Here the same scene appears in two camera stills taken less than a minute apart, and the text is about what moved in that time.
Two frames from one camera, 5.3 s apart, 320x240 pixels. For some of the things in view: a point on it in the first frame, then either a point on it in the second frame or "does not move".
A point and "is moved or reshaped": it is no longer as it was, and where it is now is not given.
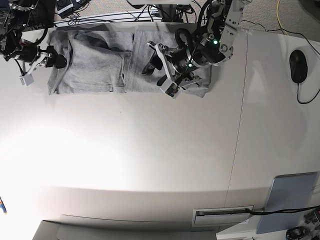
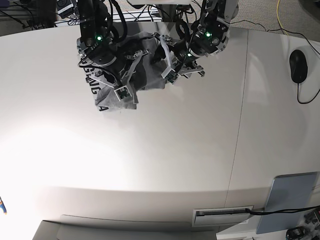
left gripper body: x=181 y=61 does not move
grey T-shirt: x=106 y=61 is moved or reshaped
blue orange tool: x=2 y=205 does not move
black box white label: x=64 y=8 does not move
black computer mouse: x=298 y=62 does not move
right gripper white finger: x=41 y=57 to x=137 y=55
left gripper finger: x=187 y=81 to x=187 y=72
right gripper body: x=28 y=53 to x=117 y=65
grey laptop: x=288 y=192 does not move
